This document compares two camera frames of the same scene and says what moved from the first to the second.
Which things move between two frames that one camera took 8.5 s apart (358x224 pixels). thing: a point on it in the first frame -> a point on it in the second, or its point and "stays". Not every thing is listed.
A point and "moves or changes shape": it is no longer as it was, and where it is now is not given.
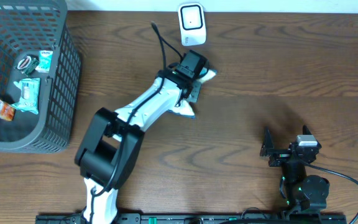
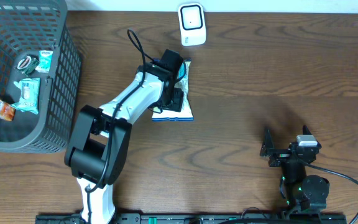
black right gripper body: x=280 y=155 stays
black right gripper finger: x=268 y=143 stays
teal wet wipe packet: x=30 y=95 stays
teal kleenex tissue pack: x=45 y=58 stays
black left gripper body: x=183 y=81 -> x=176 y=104
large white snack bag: x=185 y=109 moves or changes shape
